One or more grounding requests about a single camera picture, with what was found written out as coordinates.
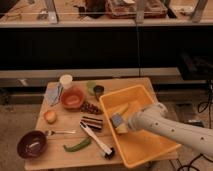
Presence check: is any blue sponge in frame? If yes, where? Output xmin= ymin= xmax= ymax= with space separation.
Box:
xmin=110 ymin=114 xmax=123 ymax=128

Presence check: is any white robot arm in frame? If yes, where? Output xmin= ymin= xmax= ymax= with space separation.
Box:
xmin=111 ymin=102 xmax=213 ymax=157

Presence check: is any yellow food item in tray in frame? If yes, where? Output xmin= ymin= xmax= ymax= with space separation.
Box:
xmin=113 ymin=103 xmax=129 ymax=116

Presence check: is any yellow plastic tray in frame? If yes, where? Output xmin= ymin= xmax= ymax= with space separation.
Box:
xmin=100 ymin=84 xmax=180 ymax=168

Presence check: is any green chili pepper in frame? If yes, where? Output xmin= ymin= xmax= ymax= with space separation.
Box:
xmin=63 ymin=137 xmax=91 ymax=152

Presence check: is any bunch of dark grapes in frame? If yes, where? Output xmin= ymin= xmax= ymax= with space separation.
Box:
xmin=80 ymin=101 xmax=102 ymax=115

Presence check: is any dark metal cup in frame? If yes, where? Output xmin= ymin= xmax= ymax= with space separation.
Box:
xmin=93 ymin=85 xmax=104 ymax=99

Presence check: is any wooden table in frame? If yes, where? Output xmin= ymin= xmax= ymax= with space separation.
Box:
xmin=24 ymin=77 xmax=180 ymax=171

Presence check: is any green round object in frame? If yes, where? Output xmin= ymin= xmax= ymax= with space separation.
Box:
xmin=86 ymin=80 xmax=96 ymax=95

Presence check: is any orange bowl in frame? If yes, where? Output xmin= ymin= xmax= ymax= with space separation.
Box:
xmin=60 ymin=88 xmax=85 ymax=109

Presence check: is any peach fruit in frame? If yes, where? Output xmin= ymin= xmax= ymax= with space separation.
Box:
xmin=43 ymin=110 xmax=57 ymax=124

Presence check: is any white cup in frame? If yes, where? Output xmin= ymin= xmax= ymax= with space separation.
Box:
xmin=59 ymin=74 xmax=73 ymax=89

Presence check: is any blue grey cloth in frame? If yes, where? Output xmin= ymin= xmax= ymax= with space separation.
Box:
xmin=44 ymin=83 xmax=62 ymax=106

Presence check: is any dark red bowl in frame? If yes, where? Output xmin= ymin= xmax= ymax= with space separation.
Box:
xmin=17 ymin=130 xmax=47 ymax=159

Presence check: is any white handled brush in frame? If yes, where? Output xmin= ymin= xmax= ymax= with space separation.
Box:
xmin=80 ymin=122 xmax=115 ymax=159

